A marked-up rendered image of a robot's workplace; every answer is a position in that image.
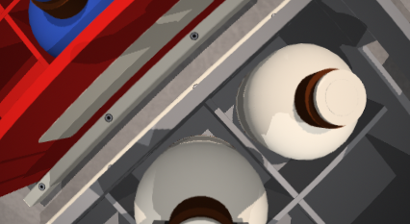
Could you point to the blue bottle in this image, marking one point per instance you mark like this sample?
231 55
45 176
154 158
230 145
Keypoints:
55 23

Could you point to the red crate with dividers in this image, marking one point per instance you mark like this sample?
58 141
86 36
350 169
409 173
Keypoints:
61 104

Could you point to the cream bottle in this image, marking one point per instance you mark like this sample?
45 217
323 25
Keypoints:
201 180
293 106

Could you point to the grey divided crate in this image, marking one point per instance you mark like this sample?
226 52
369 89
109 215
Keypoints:
368 185

